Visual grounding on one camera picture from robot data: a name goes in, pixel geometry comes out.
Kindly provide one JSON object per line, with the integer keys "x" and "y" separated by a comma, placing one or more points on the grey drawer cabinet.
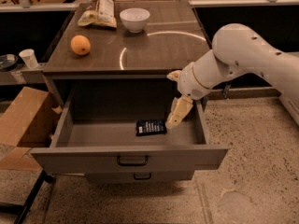
{"x": 172, "y": 39}

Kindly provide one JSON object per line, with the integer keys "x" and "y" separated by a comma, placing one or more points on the white paper cup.
{"x": 29, "y": 58}

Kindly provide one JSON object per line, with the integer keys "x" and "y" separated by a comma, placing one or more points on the chip bag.
{"x": 99, "y": 13}

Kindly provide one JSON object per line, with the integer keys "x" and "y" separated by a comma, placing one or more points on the black metal stand leg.
{"x": 20, "y": 211}

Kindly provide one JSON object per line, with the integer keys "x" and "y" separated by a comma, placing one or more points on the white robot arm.
{"x": 236, "y": 50}

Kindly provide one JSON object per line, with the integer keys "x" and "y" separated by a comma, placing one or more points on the orange fruit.
{"x": 80, "y": 45}

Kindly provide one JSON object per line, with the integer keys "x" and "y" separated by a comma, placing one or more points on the brown cardboard box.
{"x": 28, "y": 122}

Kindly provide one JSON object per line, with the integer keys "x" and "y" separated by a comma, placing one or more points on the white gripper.
{"x": 187, "y": 82}

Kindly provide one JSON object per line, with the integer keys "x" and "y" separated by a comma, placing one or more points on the dark blue rxbar wrapper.
{"x": 150, "y": 127}

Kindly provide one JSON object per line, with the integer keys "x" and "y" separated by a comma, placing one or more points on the grey open top drawer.
{"x": 96, "y": 133}

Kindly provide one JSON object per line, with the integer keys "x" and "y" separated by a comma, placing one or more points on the white bowl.
{"x": 135, "y": 19}

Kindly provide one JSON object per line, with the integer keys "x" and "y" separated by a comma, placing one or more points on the grey lower drawer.
{"x": 140, "y": 177}

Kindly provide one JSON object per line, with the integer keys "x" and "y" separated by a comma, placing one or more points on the dark round dish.
{"x": 8, "y": 62}

